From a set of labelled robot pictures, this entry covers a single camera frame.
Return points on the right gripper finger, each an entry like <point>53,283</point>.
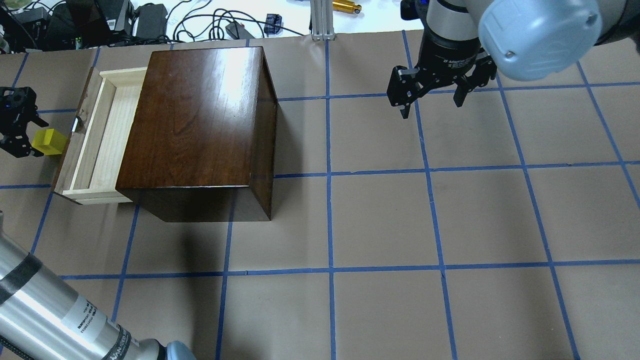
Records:
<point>405,110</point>
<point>460,95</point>

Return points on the dark wooden drawer cabinet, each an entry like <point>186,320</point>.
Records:
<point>201,147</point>

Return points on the yellow block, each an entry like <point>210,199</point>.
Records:
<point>50,142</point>

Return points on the aluminium frame post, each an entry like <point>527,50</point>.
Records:
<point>321,14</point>

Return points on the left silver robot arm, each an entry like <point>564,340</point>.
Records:
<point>44,318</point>

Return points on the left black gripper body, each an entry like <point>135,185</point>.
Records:
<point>18,131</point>

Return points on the black power adapter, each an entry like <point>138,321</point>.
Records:
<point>151,21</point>

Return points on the small blue object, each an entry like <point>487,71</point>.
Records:
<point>272,24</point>

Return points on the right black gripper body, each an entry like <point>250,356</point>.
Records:
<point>448,56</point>

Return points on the light wood drawer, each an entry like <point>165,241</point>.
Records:
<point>91,161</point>

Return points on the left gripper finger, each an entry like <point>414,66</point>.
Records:
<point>34,152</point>
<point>37,120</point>

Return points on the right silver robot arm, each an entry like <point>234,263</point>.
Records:
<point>529,39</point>

